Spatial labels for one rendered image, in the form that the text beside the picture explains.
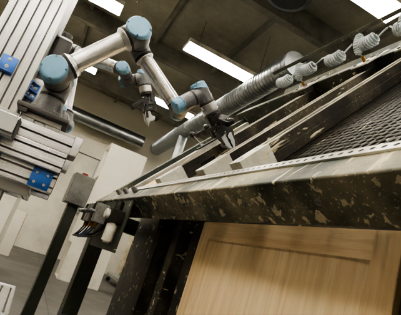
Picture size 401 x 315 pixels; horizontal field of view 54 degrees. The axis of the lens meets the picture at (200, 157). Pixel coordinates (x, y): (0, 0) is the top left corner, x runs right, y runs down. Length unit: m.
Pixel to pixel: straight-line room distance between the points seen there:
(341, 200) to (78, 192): 1.81
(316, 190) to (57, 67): 1.29
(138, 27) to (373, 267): 1.39
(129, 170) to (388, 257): 5.34
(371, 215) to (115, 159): 5.46
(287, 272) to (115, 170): 5.03
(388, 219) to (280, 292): 0.51
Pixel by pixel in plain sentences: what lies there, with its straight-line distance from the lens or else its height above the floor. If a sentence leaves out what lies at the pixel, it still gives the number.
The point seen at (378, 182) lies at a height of 0.81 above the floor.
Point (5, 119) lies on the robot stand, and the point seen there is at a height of 0.92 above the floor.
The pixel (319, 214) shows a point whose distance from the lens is 0.83.
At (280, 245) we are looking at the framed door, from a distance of 1.20.
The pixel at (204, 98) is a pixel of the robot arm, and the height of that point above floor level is 1.35.
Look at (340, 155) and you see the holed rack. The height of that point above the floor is 0.88.
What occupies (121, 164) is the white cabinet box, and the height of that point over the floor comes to 1.80.
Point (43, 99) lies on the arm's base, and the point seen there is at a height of 1.09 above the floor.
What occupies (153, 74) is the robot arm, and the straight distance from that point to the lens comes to 1.97.
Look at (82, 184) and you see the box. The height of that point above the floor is 0.87.
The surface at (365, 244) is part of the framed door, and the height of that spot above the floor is 0.76.
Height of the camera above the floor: 0.58
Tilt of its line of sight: 16 degrees up
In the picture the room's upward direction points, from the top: 18 degrees clockwise
